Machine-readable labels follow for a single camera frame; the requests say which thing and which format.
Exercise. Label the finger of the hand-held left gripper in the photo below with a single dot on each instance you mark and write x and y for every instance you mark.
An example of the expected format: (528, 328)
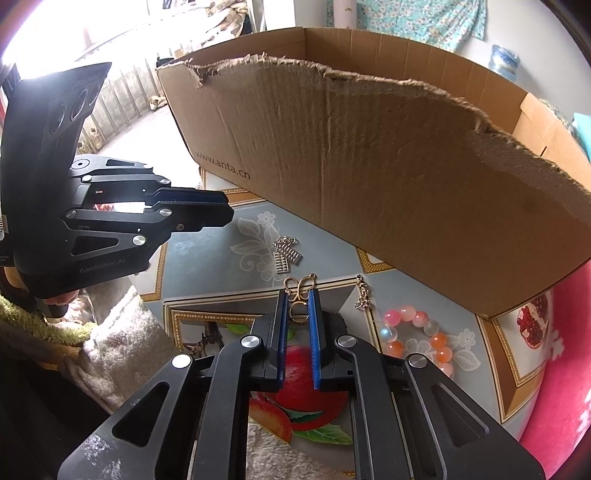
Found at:
(198, 217)
(203, 196)

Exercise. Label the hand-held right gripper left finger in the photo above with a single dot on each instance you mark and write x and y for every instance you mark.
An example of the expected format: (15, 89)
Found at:
(282, 341)

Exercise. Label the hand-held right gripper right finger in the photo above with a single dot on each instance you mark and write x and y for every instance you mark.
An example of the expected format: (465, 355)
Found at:
(315, 341)

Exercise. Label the gold butterfly earring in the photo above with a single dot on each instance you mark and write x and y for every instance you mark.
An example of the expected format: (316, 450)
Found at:
(300, 285)

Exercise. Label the brown cardboard box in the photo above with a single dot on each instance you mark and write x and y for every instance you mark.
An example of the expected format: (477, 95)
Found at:
(369, 184)

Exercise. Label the person's left hand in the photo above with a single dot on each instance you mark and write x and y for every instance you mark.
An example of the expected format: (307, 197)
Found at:
(60, 302)

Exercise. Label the fruit print tablecloth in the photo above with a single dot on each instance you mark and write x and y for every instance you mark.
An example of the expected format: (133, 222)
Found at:
(207, 277)

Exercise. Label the silver abacus pendant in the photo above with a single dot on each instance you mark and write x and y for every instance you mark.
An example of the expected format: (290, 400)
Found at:
(288, 258)

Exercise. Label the beige shoes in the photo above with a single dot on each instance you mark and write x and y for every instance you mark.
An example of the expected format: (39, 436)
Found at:
(157, 102)

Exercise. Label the metal railing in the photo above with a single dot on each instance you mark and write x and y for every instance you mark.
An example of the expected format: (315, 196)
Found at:
(124, 106)

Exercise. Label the white fleece garment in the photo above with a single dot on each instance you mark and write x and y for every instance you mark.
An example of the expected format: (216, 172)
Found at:
(120, 341)

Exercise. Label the pile of clothes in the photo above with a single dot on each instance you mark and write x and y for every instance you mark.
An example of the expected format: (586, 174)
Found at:
(233, 18)

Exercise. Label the pink floral blanket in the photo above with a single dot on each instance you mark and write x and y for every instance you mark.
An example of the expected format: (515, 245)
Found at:
(563, 369)

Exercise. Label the grey patterned cloth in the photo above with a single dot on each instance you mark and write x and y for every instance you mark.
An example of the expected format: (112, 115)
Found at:
(558, 120)

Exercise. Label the blue water jug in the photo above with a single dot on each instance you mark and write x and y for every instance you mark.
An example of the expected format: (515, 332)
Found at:
(504, 62)

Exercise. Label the blue printed pillow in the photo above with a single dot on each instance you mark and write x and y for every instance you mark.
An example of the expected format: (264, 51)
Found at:
(582, 136)

